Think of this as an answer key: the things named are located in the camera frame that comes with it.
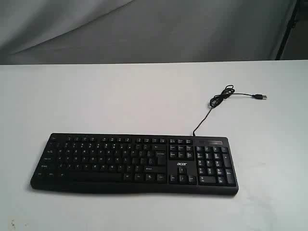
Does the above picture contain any black stand pole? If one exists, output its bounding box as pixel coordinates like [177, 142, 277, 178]
[275, 0, 301, 60]

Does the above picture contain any grey backdrop cloth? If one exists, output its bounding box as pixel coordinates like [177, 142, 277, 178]
[0, 0, 295, 64]

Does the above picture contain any black keyboard USB cable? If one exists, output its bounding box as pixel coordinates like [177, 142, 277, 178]
[192, 84, 268, 137]

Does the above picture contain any black Acer keyboard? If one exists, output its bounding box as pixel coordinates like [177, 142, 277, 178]
[30, 133, 239, 195]

